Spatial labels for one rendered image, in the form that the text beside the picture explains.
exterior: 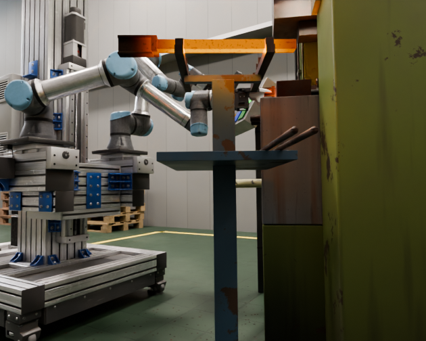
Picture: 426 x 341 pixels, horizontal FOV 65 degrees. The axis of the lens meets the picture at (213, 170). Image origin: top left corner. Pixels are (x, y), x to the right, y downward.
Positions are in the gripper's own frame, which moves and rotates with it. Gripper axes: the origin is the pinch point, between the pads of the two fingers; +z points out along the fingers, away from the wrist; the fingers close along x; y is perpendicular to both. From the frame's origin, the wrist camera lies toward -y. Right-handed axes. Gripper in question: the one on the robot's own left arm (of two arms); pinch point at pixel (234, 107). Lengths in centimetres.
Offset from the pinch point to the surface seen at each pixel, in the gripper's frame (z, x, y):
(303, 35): 0, -55, 20
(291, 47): -15, -103, -21
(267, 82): 7.7, -7.0, 19.5
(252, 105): 6.5, -6.9, 3.5
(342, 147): 12, -97, -32
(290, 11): -10, -56, 24
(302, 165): 17, -70, -32
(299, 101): 6, -70, -13
